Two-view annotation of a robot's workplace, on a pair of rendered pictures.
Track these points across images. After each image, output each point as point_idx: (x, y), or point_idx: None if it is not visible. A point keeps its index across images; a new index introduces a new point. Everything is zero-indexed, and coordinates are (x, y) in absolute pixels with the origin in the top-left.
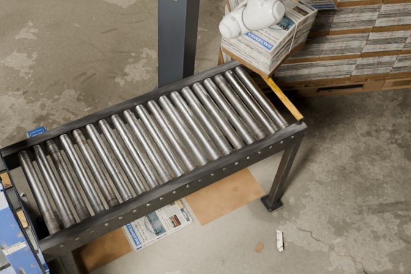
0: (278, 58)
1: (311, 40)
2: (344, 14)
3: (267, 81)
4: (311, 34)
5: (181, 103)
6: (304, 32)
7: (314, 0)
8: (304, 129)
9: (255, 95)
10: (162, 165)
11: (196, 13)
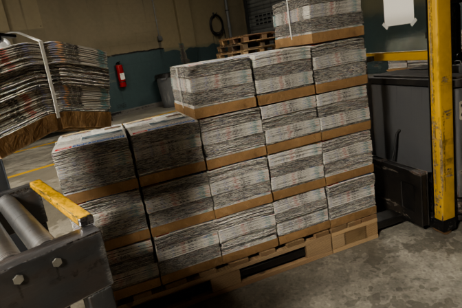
0: (17, 111)
1: (186, 182)
2: (214, 130)
3: (42, 192)
4: (181, 171)
5: None
6: (89, 86)
7: (166, 123)
8: (89, 236)
9: (10, 221)
10: None
11: (1, 183)
